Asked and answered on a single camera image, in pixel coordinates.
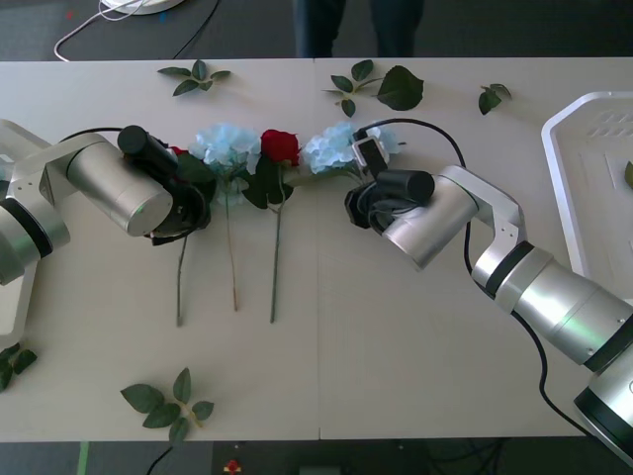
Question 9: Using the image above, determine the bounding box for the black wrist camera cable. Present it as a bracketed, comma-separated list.
[58, 127, 126, 145]
[353, 117, 594, 436]

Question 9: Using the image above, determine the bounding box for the white round base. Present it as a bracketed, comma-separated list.
[100, 0, 185, 16]

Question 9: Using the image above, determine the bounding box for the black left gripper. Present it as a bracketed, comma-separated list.
[147, 182, 213, 248]

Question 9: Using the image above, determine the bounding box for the white cable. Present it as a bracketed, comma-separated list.
[52, 0, 131, 62]

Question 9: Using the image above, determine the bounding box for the red rose with green stem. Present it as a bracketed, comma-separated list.
[240, 129, 303, 326]
[167, 144, 218, 328]

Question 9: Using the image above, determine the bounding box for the small green leaf twig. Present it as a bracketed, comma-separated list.
[477, 82, 513, 117]

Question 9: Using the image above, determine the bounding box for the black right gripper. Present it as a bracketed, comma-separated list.
[344, 183, 381, 231]

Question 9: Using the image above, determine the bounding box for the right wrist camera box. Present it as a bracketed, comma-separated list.
[351, 129, 392, 174]

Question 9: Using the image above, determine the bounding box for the pale blue flower with leaves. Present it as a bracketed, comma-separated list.
[285, 121, 407, 188]

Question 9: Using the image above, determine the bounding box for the large single green leaf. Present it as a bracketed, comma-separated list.
[376, 64, 425, 112]

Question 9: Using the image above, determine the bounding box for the person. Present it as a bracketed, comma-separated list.
[293, 0, 417, 59]

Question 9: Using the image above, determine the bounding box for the pale blue flower, brown stem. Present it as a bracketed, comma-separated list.
[190, 122, 262, 313]

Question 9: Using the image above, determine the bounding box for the thin black floor cable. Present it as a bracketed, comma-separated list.
[171, 0, 222, 58]

